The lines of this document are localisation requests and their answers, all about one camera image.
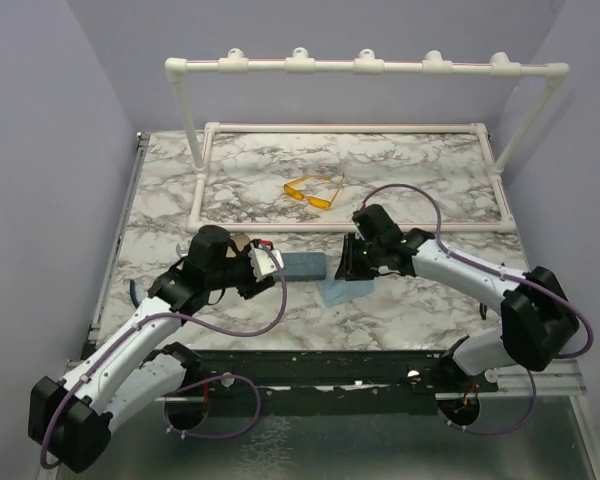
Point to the black glasses case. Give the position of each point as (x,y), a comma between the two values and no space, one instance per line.
(237,244)

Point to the silver wrench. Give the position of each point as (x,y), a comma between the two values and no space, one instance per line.
(182,250)

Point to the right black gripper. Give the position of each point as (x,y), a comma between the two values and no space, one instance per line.
(350,267)

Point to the aluminium extrusion rail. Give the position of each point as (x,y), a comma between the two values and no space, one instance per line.
(562,378)

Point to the blue-grey glasses case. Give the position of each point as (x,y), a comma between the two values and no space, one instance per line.
(304,266)

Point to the black tool right edge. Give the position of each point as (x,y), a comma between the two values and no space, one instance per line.
(483,311)

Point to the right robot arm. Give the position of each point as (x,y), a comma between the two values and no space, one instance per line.
(536,322)

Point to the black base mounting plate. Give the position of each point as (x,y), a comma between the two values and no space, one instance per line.
(237,383)

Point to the blue-handled pliers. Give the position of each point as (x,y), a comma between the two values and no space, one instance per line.
(133,293)

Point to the white PVC pipe rack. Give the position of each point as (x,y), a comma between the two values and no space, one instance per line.
(366,63)

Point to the orange plastic sunglasses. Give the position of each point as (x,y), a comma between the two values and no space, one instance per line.
(290,189)

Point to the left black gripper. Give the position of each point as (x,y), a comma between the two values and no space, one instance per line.
(254,285)

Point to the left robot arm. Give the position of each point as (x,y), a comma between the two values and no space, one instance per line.
(73,418)

